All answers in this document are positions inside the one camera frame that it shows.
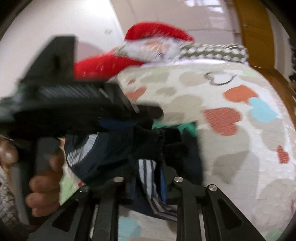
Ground red santa plush toy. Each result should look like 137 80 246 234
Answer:
73 22 195 80

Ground person's left hand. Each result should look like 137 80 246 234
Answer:
0 138 66 218

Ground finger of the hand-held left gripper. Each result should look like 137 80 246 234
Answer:
136 105 164 127

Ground wooden door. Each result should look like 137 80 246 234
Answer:
232 0 275 70

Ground wooden bed frame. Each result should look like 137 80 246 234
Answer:
252 66 296 122

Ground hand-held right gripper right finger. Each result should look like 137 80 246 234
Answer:
161 166 267 241

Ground navy pants with white stripes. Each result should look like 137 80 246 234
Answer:
63 118 206 221

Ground heart print bed sheet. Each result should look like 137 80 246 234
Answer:
58 59 296 241

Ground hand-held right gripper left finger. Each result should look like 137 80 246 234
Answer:
27 176 130 241

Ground green cloth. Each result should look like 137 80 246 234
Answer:
153 122 198 138

